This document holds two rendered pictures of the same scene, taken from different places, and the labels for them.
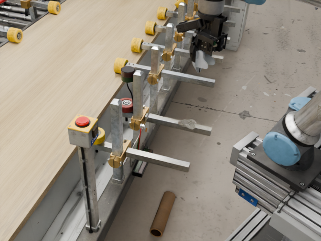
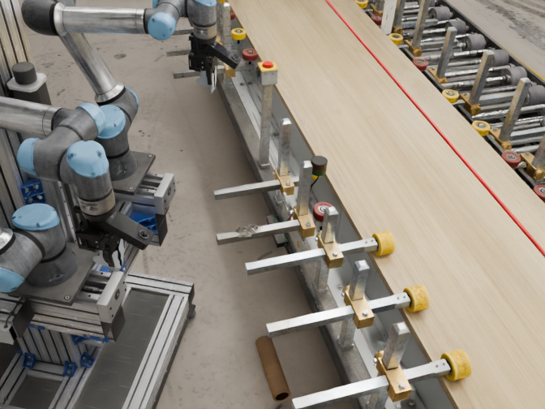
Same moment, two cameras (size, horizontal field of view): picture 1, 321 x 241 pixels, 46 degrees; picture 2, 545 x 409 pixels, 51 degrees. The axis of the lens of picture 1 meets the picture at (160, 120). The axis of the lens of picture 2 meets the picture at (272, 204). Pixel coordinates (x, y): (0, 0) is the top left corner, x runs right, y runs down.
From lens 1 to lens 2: 283 cm
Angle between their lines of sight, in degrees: 94
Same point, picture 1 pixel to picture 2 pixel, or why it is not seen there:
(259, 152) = (144, 159)
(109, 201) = not seen: hidden behind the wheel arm
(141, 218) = (293, 356)
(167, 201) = (276, 376)
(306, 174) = not seen: hidden behind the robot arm
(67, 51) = (486, 251)
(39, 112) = (382, 164)
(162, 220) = (264, 349)
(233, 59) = not seen: outside the picture
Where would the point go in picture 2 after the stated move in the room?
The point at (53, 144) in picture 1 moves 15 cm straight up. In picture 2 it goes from (332, 146) to (336, 118)
